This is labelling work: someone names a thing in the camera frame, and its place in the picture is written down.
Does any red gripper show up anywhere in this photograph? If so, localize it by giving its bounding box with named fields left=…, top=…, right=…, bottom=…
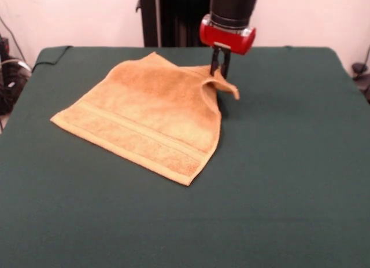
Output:
left=198, top=14, right=257, bottom=79

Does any tan terry cloth towel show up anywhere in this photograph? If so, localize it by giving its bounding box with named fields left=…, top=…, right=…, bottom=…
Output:
left=50, top=52, right=241, bottom=186

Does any black metal stand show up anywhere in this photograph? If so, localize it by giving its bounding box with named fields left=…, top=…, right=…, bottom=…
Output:
left=135, top=0, right=214, bottom=48

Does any dark green table cloth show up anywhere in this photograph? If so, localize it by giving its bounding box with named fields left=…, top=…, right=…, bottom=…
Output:
left=0, top=46, right=370, bottom=268

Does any black plug adapter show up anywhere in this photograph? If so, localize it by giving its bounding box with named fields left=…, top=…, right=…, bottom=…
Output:
left=351, top=62, right=370, bottom=103

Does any black cable bundle with white cable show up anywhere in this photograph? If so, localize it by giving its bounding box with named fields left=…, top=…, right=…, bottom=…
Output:
left=0, top=58, right=32, bottom=116

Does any black power strip red switch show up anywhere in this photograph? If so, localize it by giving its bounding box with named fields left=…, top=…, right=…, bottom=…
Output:
left=0, top=36, right=12, bottom=62

